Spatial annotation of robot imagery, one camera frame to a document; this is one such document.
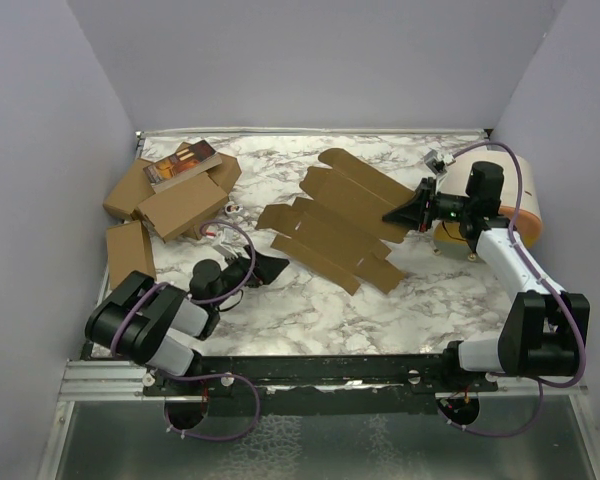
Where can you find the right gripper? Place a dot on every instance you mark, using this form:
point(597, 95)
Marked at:
point(415, 214)

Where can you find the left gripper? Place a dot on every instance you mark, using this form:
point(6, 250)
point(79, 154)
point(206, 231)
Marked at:
point(266, 269)

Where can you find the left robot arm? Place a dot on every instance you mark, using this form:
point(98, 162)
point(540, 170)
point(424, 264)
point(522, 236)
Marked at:
point(134, 319)

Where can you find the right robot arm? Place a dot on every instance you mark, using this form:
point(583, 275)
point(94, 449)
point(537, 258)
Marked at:
point(544, 333)

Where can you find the small cardboard box left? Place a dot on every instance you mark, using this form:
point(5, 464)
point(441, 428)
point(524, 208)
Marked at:
point(129, 249)

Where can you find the large bottom cardboard box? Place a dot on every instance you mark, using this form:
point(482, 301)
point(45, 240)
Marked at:
point(145, 178)

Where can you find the white round ceramic container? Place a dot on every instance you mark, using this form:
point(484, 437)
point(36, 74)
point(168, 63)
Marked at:
point(528, 223)

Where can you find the paperback book dark cover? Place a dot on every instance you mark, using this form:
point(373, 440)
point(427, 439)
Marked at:
point(187, 162)

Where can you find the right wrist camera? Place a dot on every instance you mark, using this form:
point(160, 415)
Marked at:
point(438, 162)

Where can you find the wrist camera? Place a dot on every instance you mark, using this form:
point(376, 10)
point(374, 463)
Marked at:
point(221, 244)
point(438, 162)

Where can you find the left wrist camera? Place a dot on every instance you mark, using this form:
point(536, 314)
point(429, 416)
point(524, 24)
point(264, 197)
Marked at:
point(221, 244)

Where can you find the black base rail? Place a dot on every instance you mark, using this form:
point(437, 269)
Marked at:
point(319, 385)

